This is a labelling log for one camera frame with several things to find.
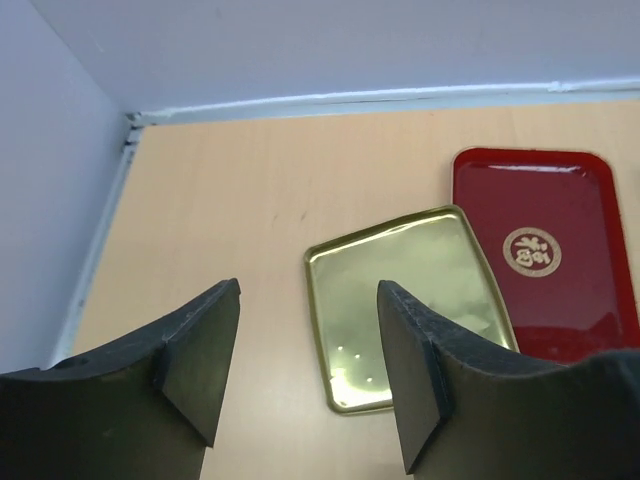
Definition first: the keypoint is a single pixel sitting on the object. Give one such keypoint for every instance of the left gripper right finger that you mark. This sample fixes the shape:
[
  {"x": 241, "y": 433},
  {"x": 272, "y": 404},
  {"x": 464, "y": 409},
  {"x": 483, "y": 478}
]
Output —
[{"x": 467, "y": 408}]

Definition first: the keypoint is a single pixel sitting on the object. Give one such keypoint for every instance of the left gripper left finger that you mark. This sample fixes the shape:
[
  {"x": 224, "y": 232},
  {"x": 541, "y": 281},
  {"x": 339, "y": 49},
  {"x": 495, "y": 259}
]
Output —
[{"x": 143, "y": 406}]

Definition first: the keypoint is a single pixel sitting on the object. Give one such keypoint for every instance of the gold tin lid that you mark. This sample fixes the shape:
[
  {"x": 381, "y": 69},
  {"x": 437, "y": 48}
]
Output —
[{"x": 435, "y": 255}]

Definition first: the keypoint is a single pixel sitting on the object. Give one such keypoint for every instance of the red lacquer tray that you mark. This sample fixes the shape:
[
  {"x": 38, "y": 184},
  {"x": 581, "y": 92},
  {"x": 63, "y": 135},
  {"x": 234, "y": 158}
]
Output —
[{"x": 550, "y": 227}]

